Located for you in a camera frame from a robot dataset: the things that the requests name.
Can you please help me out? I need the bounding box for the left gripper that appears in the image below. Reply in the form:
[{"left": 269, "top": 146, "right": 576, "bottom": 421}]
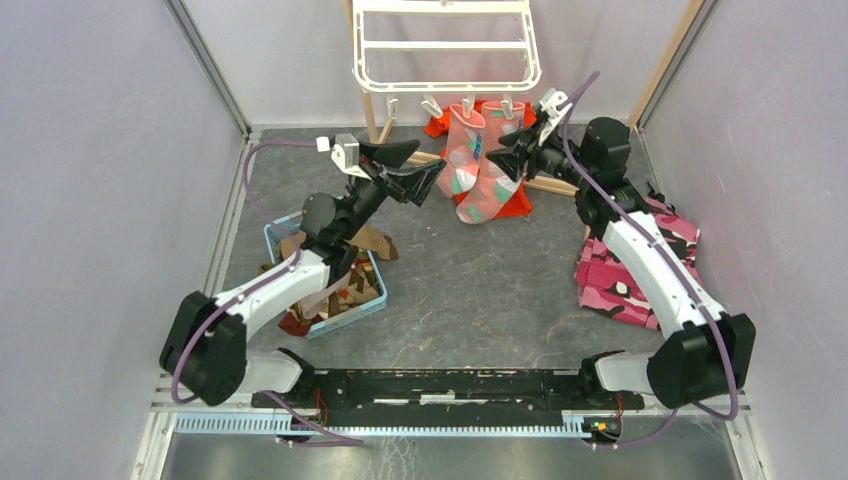
[{"left": 339, "top": 139, "right": 446, "bottom": 241}]

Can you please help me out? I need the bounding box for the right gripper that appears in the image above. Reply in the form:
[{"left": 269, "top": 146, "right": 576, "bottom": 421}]
[{"left": 486, "top": 119, "right": 595, "bottom": 189}]

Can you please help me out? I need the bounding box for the pink sock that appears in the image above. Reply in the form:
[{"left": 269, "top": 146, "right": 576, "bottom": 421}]
[
  {"left": 456, "top": 100, "right": 533, "bottom": 224},
  {"left": 437, "top": 104, "right": 486, "bottom": 197}
]

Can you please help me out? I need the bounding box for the brown tan sock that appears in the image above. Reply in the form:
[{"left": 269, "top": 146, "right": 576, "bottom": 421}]
[{"left": 349, "top": 225, "right": 399, "bottom": 260}]

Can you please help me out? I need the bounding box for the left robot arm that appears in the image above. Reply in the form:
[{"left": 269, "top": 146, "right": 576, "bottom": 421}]
[{"left": 159, "top": 134, "right": 446, "bottom": 408}]

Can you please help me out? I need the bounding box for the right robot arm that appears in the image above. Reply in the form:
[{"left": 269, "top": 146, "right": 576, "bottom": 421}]
[{"left": 486, "top": 117, "right": 756, "bottom": 420}]

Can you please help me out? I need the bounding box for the white clip hanger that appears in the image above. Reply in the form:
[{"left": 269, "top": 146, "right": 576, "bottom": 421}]
[{"left": 350, "top": 1, "right": 542, "bottom": 118}]

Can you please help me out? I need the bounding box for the pile of socks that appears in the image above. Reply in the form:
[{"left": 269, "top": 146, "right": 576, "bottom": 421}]
[{"left": 278, "top": 226, "right": 399, "bottom": 339}]

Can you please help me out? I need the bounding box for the wooden drying rack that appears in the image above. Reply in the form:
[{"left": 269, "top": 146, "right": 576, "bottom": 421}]
[{"left": 341, "top": 0, "right": 705, "bottom": 243}]

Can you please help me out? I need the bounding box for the orange shirt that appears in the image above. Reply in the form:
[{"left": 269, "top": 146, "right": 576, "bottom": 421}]
[{"left": 424, "top": 100, "right": 535, "bottom": 224}]

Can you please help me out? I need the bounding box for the light blue basket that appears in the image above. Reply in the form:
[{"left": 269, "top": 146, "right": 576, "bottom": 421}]
[{"left": 263, "top": 212, "right": 388, "bottom": 339}]

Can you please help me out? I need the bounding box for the pink camouflage backpack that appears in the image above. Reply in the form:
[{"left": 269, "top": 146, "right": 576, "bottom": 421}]
[{"left": 574, "top": 190, "right": 700, "bottom": 330}]

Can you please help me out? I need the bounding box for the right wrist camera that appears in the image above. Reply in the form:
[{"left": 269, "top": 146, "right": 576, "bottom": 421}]
[{"left": 537, "top": 88, "right": 573, "bottom": 146}]

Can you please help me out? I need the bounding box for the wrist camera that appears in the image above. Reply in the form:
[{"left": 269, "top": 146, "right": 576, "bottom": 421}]
[
  {"left": 537, "top": 88, "right": 573, "bottom": 146},
  {"left": 315, "top": 133, "right": 368, "bottom": 178}
]

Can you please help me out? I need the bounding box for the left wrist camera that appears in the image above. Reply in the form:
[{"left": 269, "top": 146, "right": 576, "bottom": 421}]
[{"left": 315, "top": 133, "right": 368, "bottom": 178}]

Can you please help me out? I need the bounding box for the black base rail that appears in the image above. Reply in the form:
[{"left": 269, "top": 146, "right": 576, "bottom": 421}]
[{"left": 280, "top": 368, "right": 645, "bottom": 429}]

